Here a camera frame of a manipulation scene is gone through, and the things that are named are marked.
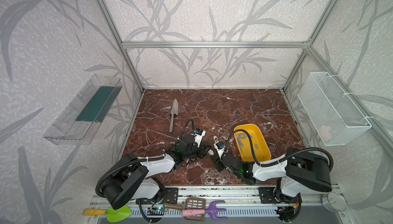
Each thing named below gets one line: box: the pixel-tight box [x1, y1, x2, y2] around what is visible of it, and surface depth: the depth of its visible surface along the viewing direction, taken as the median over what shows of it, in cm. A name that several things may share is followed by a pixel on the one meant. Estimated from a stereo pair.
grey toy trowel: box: [169, 98, 179, 133], surface depth 106 cm
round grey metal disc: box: [320, 191, 347, 213], surface depth 69 cm
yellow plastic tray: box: [233, 123, 272, 163], surface depth 93 cm
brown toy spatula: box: [162, 196, 207, 222], surface depth 72 cm
